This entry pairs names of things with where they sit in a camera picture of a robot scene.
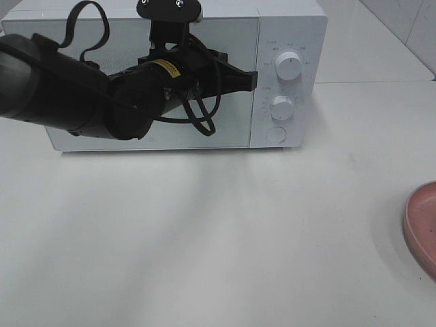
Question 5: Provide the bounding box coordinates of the white timer knob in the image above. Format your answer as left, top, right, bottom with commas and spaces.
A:
269, 96, 295, 121

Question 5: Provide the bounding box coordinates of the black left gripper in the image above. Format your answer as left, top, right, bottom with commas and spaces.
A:
138, 20, 258, 98

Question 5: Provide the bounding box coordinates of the round white door button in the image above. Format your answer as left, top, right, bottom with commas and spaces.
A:
266, 127, 287, 144

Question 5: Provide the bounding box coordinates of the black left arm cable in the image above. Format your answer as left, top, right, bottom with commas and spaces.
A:
57, 0, 225, 137

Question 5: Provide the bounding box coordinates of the pink round plate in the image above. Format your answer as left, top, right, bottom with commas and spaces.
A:
402, 181, 435, 281

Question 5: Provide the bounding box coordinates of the upper white power knob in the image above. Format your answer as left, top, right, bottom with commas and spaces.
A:
275, 49, 302, 81

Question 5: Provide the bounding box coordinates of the white microwave oven body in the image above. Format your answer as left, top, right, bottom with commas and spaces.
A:
1, 1, 328, 148

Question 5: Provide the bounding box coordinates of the white microwave door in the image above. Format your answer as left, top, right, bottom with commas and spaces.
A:
1, 17, 262, 152

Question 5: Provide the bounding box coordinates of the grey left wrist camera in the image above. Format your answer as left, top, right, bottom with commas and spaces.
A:
136, 0, 203, 23

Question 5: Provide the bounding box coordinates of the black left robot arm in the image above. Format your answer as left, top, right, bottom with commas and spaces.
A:
1, 25, 258, 141

